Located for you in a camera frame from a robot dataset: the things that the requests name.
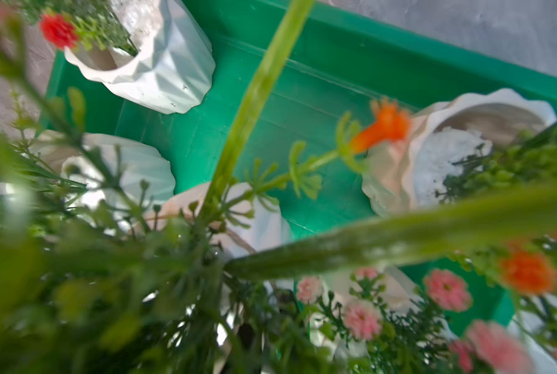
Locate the red flower pot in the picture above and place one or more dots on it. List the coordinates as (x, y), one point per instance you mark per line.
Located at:
(152, 53)
(145, 175)

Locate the orange flower pot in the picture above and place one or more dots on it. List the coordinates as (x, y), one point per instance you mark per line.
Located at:
(475, 144)

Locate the pink flower pot large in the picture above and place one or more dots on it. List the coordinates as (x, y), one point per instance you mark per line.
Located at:
(79, 294)

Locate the green plastic storage tray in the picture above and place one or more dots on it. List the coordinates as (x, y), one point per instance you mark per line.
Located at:
(340, 62)

